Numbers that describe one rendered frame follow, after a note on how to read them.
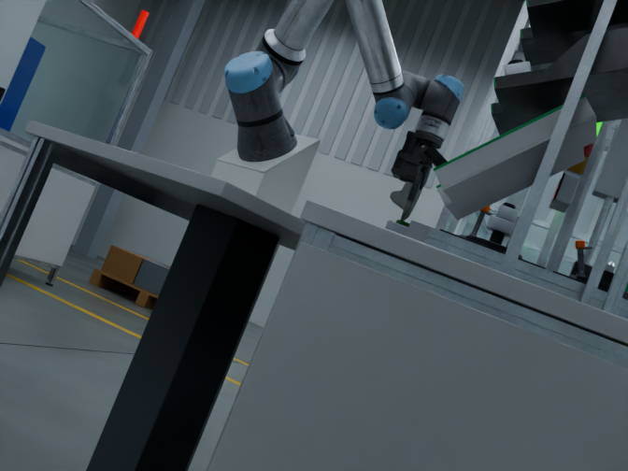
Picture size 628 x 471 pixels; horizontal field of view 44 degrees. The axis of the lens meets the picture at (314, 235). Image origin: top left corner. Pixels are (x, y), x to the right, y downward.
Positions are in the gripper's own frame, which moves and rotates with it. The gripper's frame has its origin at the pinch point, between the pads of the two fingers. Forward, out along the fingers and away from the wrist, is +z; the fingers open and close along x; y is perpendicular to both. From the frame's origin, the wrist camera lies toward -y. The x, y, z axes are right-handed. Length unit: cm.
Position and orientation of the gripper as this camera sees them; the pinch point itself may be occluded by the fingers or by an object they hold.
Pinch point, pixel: (406, 217)
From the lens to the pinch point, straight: 187.2
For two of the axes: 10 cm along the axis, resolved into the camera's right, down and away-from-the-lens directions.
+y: -9.1, -3.5, 2.3
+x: -1.9, -1.4, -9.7
